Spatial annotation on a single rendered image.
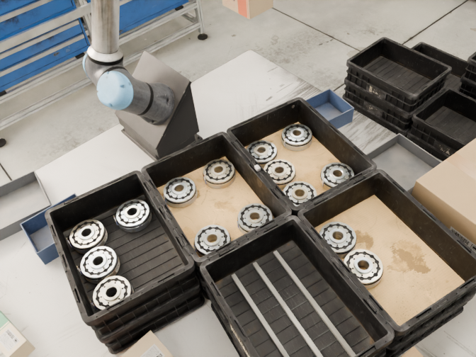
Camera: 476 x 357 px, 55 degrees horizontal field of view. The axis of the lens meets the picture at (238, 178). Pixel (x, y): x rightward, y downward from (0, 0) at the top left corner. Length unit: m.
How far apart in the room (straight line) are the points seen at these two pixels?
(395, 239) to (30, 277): 1.12
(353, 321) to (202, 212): 0.53
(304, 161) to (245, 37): 2.26
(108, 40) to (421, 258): 1.15
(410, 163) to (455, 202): 0.38
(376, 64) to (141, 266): 1.69
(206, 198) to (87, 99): 2.06
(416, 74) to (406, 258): 1.35
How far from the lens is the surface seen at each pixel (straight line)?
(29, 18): 3.02
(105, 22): 1.54
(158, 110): 1.60
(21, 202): 1.82
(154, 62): 1.75
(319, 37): 3.63
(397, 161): 1.72
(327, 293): 1.24
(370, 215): 1.39
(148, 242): 1.37
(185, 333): 1.35
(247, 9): 1.77
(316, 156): 1.52
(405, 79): 2.45
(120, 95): 1.50
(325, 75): 3.25
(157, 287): 1.17
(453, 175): 1.45
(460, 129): 2.41
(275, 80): 2.04
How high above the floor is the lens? 1.93
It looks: 49 degrees down
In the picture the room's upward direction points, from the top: 7 degrees counter-clockwise
